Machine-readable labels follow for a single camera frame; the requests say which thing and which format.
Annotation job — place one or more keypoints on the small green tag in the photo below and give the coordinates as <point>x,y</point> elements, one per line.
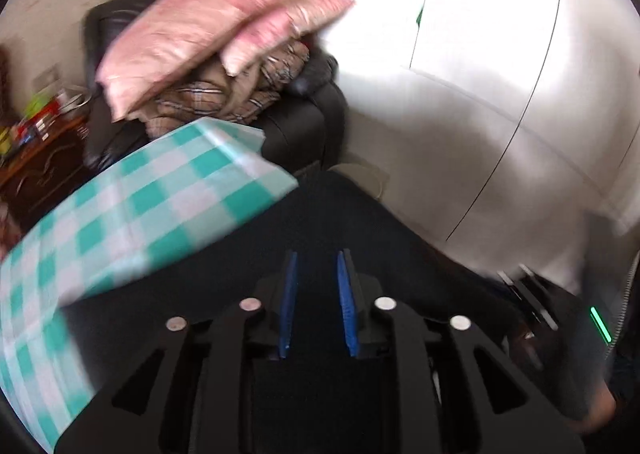
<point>419,16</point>

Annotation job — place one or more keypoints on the person's right forearm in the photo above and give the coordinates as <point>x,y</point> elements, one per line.
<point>597,409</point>

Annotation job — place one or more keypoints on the large pink pillow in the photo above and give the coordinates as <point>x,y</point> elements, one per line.
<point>190,29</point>

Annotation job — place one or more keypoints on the white wardrobe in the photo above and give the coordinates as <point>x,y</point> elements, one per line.
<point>500,84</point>

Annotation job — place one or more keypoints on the row of colourful small containers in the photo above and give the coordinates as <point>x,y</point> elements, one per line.
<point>35,119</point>

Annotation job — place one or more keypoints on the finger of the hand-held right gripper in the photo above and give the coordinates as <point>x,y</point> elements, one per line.
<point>530,294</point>

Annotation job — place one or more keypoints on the small pink pillow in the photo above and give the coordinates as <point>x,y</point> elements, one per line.
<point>260,41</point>

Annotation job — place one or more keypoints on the teal checked tablecloth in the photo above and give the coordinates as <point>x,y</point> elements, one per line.
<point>125,214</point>

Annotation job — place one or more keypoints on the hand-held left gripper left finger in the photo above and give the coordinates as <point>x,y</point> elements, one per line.
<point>289,304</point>

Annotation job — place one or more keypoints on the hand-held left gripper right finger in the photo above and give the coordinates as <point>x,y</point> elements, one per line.
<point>346,304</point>

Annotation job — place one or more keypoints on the dark navy pants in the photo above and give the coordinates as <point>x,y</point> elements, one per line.
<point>350,219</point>

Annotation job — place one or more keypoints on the black leather armchair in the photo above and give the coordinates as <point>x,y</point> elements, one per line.
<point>305,119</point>

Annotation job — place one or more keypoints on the dark wooden cabinet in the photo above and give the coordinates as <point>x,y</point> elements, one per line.
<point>45,169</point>

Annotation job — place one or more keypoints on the brown plaid blanket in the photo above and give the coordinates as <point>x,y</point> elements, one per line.
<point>200,94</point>

